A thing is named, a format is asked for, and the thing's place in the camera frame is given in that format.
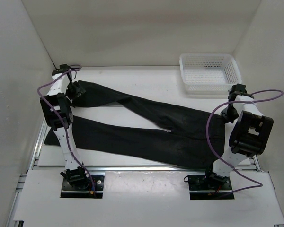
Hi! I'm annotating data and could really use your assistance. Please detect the black trousers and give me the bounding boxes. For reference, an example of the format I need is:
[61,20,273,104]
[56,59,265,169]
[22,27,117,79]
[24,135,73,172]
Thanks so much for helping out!
[44,79,228,171]

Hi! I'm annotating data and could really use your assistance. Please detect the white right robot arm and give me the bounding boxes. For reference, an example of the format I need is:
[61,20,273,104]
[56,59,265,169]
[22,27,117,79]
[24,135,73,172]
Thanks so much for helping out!
[203,91,274,189]

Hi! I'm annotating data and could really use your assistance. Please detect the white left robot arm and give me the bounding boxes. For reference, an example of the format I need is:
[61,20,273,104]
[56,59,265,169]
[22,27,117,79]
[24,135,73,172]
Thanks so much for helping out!
[37,65,90,189]

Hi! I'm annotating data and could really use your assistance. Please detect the white plastic basket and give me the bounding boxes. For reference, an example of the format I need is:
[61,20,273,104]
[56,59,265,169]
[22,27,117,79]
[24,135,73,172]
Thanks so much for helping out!
[179,53,242,93]

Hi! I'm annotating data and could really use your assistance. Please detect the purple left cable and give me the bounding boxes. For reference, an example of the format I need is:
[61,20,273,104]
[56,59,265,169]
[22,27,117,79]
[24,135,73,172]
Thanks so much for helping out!
[37,64,97,193]

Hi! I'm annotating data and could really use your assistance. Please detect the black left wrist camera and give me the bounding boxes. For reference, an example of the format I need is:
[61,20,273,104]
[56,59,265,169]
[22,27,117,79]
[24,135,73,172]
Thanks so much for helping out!
[52,64,71,76]

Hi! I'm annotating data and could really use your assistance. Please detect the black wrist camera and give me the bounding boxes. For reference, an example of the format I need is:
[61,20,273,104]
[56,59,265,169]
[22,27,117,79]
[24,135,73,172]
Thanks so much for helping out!
[52,64,71,76]
[228,84,247,101]

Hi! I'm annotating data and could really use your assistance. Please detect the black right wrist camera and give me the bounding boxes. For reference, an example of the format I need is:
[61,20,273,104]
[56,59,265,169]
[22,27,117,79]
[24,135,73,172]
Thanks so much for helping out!
[228,84,247,101]

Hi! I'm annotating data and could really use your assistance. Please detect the aluminium frame rail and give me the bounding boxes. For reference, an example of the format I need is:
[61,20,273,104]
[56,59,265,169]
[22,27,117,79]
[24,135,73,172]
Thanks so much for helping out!
[32,163,257,172]

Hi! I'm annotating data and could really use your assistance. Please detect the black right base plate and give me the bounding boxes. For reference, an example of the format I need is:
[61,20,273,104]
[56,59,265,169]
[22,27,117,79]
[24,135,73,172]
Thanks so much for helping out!
[183,175,235,200]

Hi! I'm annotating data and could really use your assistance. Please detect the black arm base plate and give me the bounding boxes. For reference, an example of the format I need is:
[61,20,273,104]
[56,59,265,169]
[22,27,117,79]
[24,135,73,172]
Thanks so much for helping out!
[60,175,105,199]

